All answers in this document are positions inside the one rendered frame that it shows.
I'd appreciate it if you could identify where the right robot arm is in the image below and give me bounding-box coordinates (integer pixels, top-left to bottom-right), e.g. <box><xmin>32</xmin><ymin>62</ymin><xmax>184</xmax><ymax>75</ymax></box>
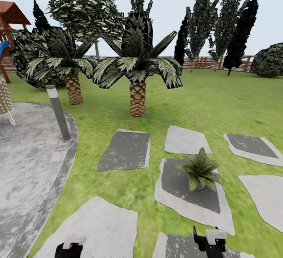
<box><xmin>194</xmin><ymin>229</ymin><xmax>228</xmax><ymax>258</ymax></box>

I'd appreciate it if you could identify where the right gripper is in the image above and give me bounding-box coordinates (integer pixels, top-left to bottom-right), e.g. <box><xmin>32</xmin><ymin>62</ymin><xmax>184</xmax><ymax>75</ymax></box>
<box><xmin>194</xmin><ymin>232</ymin><xmax>226</xmax><ymax>258</ymax></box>

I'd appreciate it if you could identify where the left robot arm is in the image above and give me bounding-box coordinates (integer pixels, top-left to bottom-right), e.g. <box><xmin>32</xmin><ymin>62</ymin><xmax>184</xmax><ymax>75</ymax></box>
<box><xmin>54</xmin><ymin>234</ymin><xmax>87</xmax><ymax>258</ymax></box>

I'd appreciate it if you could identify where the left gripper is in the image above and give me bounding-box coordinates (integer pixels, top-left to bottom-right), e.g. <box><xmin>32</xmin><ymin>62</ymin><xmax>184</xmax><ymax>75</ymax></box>
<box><xmin>54</xmin><ymin>244</ymin><xmax>83</xmax><ymax>258</ymax></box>

